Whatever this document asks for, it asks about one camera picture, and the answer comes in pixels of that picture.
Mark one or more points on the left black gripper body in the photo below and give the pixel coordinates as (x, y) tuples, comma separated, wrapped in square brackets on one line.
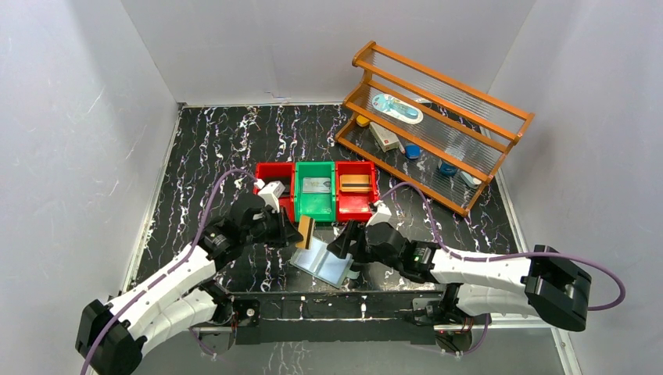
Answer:
[(282, 228)]

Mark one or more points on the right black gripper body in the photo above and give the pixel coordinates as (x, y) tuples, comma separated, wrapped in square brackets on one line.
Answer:
[(355, 240)]

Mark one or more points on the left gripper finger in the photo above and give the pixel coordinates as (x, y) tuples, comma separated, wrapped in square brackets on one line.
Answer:
[(286, 227), (285, 238)]

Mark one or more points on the orange credit card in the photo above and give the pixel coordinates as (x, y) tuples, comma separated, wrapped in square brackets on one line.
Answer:
[(306, 229)]

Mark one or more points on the green card holder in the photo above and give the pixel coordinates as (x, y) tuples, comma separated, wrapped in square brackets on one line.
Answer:
[(321, 264)]

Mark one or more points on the red bin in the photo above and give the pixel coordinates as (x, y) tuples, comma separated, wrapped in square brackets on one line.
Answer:
[(355, 206), (284, 172)]

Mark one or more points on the green bin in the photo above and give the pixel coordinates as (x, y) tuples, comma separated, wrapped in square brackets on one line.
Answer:
[(315, 194)]

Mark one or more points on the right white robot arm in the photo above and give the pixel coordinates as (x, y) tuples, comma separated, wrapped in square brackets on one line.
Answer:
[(539, 284)]

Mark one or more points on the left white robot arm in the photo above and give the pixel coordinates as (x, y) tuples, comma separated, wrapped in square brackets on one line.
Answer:
[(113, 337)]

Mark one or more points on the grey card in bin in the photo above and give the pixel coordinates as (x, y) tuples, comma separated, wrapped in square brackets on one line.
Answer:
[(316, 185)]

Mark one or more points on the orange card in bin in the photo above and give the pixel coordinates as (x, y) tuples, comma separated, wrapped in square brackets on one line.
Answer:
[(355, 183)]

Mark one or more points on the blue round item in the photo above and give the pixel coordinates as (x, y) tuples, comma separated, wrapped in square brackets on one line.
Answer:
[(412, 151)]

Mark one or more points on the dark blue round container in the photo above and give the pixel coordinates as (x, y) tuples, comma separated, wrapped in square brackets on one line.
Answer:
[(447, 169)]

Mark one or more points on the white small box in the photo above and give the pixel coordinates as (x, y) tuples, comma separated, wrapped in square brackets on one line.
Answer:
[(386, 139)]

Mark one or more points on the light blue small item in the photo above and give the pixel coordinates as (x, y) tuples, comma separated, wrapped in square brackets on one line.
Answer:
[(469, 180)]

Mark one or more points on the orange wooden shelf rack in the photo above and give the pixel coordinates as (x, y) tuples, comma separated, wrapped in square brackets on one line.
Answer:
[(462, 125)]

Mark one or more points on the yellow round item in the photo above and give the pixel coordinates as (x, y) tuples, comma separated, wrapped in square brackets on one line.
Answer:
[(362, 121)]

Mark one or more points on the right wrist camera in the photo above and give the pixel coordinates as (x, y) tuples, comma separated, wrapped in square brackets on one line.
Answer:
[(380, 213)]

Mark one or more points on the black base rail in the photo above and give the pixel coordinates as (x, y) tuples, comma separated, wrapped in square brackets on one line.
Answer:
[(419, 317)]

